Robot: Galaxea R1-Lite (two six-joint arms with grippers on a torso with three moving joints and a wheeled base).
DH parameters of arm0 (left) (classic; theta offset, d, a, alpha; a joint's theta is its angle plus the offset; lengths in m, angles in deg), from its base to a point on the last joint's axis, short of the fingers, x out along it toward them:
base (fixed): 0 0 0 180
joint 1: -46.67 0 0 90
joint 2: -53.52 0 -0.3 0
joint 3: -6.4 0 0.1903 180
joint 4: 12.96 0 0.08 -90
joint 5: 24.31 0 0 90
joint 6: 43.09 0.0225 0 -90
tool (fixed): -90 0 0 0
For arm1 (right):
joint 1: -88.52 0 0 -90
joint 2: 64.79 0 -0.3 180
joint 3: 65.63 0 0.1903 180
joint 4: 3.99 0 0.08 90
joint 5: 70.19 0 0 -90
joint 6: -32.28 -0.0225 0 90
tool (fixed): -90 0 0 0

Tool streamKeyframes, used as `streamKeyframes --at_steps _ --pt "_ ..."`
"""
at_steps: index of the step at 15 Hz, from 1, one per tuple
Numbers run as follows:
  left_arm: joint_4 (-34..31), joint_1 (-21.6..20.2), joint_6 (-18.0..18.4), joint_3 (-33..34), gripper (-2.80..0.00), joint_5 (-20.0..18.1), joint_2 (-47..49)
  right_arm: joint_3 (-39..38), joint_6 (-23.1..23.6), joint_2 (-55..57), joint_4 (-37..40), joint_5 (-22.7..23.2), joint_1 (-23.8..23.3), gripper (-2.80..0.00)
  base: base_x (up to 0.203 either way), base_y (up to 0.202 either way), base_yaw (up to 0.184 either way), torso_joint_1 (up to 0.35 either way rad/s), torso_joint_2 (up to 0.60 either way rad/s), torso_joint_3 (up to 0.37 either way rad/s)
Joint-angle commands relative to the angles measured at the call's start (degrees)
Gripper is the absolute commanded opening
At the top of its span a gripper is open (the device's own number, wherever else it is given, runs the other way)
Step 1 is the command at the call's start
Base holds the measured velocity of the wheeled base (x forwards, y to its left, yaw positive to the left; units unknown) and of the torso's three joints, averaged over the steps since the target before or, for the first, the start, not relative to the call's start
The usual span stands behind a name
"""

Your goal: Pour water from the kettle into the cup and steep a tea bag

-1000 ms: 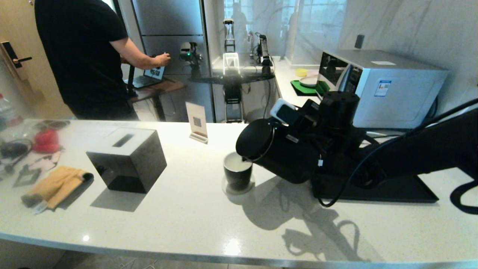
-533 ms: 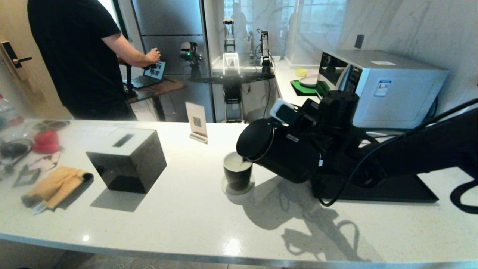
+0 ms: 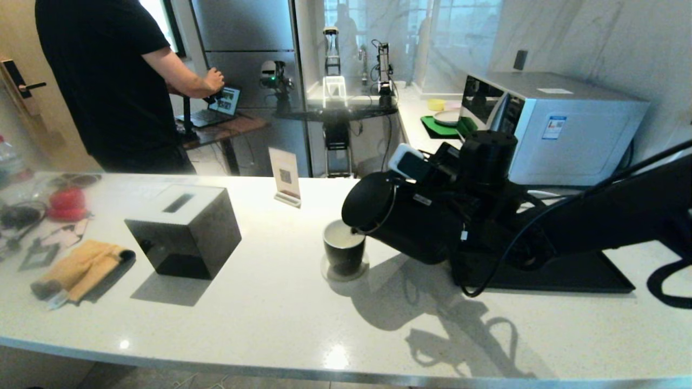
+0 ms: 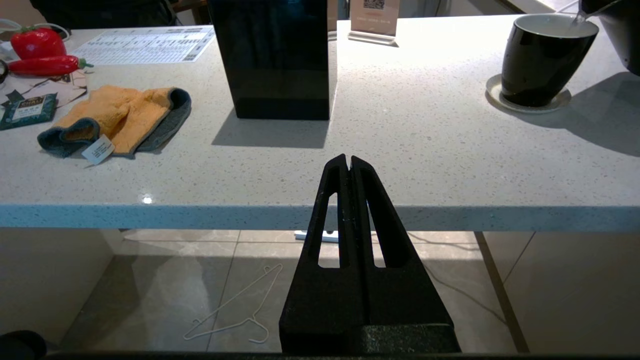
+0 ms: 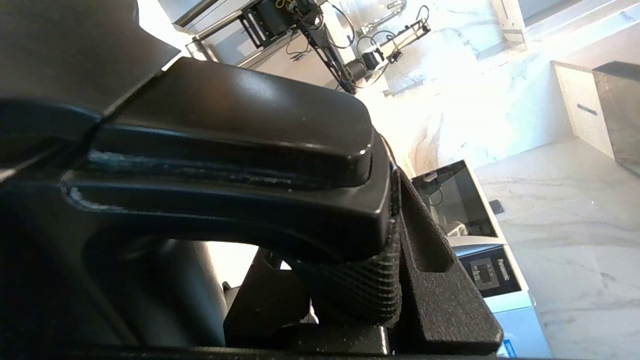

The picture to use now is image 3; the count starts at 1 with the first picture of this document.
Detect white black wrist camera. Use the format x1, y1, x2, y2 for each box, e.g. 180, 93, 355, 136
388, 143, 434, 183

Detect orange grey cleaning cloth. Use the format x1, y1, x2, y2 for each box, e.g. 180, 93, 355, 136
30, 239, 137, 310

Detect black mug white inside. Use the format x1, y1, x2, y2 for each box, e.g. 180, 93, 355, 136
323, 219, 368, 277

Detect open laptop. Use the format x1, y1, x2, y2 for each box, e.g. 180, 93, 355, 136
176, 86, 242, 129

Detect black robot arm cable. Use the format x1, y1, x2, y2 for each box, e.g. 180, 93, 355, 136
452, 139, 692, 299
647, 258, 692, 310

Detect black cube tissue box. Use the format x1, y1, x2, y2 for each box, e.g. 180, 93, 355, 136
124, 184, 243, 281

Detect person in black shirt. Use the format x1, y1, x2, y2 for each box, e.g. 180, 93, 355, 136
35, 0, 225, 175

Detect black electric kettle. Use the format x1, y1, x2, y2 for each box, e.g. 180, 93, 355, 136
341, 171, 472, 266

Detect black white robot stand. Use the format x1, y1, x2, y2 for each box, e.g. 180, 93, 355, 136
322, 26, 353, 179

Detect clear water bottle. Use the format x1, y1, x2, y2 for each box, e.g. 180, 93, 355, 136
0, 135, 32, 184

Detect white round saucer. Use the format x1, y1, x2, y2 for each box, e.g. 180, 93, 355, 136
320, 252, 371, 283

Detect green mat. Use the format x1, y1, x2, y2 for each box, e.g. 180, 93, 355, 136
420, 115, 482, 140

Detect silver refrigerator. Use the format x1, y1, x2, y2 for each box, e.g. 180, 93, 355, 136
187, 0, 312, 178

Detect red bell pepper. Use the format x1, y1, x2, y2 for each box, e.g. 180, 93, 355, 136
45, 187, 89, 223

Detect grey camera device green light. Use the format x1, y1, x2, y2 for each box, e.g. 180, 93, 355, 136
259, 60, 296, 103

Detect silver microwave oven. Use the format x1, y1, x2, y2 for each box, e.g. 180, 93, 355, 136
458, 71, 651, 187

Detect dark green tea sachet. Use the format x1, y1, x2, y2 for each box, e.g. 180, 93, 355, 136
18, 243, 61, 272

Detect black door handle lock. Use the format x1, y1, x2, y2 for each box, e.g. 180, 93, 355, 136
1, 59, 48, 117

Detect brown wooden table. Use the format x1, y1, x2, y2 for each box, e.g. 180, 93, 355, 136
181, 111, 271, 177

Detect beige patterned card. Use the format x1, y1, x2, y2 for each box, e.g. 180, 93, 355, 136
38, 219, 91, 250

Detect black tangled cords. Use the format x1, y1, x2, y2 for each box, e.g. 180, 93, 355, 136
0, 200, 48, 252

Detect black rectangular serving tray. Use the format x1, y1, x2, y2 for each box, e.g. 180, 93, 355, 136
451, 246, 636, 294

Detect black curved desk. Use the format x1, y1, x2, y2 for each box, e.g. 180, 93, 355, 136
275, 103, 400, 123

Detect white plate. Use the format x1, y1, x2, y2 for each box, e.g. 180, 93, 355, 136
433, 109, 462, 128

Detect QR code sign stand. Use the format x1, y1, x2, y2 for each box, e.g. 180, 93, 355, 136
268, 146, 303, 210

